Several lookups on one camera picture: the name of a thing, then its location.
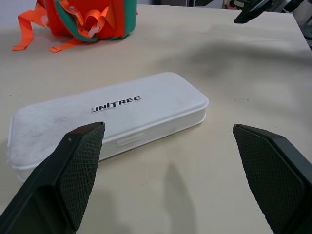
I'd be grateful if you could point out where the orange and green backpack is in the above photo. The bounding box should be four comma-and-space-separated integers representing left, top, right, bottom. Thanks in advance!
12, 0, 139, 54

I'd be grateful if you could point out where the dark chair beyond table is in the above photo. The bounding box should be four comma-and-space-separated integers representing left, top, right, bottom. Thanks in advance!
293, 0, 312, 52

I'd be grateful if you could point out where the white Unitree case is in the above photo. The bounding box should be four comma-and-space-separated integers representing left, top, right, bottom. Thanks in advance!
6, 71, 210, 183

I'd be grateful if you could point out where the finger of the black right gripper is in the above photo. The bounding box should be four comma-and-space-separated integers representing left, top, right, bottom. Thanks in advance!
233, 6, 270, 24

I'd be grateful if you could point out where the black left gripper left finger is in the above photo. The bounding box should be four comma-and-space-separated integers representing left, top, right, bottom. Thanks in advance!
0, 121, 106, 234

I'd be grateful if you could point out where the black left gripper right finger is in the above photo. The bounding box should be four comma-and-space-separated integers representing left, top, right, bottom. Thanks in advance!
233, 123, 312, 234

